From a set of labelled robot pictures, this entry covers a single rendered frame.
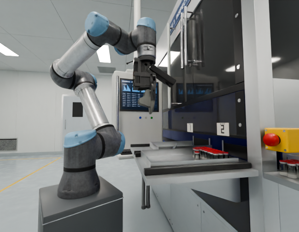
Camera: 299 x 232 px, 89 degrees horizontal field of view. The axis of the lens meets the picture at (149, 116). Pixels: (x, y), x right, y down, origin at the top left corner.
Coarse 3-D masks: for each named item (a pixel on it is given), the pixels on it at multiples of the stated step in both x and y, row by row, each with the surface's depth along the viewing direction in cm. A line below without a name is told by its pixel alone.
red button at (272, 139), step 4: (264, 136) 47; (268, 136) 46; (272, 136) 45; (276, 136) 45; (264, 140) 47; (268, 140) 46; (272, 140) 45; (276, 140) 45; (268, 144) 46; (272, 144) 45; (276, 144) 45
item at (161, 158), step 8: (144, 152) 77; (152, 152) 78; (160, 152) 78; (168, 152) 79; (176, 152) 80; (184, 152) 81; (192, 152) 81; (144, 160) 65; (152, 160) 68; (160, 160) 68; (168, 160) 68; (176, 160) 68; (184, 160) 68; (192, 160) 54; (200, 160) 55; (208, 160) 55; (216, 160) 56; (224, 160) 56; (232, 160) 57
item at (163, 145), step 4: (152, 144) 102; (156, 144) 113; (160, 144) 113; (164, 144) 114; (168, 144) 114; (172, 144) 115; (180, 144) 116; (184, 144) 117; (188, 144) 118; (192, 144) 118; (152, 148) 102; (156, 148) 92; (160, 148) 87; (164, 148) 87; (168, 148) 88; (176, 148) 89; (180, 148) 89
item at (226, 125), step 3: (219, 123) 74; (222, 123) 72; (225, 123) 70; (228, 123) 68; (219, 126) 74; (222, 126) 72; (225, 126) 70; (228, 126) 68; (219, 129) 74; (225, 129) 70; (228, 129) 68; (219, 132) 74; (225, 132) 70; (228, 132) 68; (225, 135) 70; (228, 135) 68
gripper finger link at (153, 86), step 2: (154, 80) 57; (152, 82) 56; (154, 82) 55; (152, 84) 55; (154, 84) 55; (152, 86) 54; (154, 86) 55; (152, 88) 54; (154, 88) 55; (152, 90) 54; (154, 90) 55; (152, 92) 55; (154, 92) 55; (152, 94) 55; (154, 94) 55; (152, 96) 56; (154, 96) 55; (152, 98) 56; (154, 98) 55; (152, 100) 56; (154, 100) 56
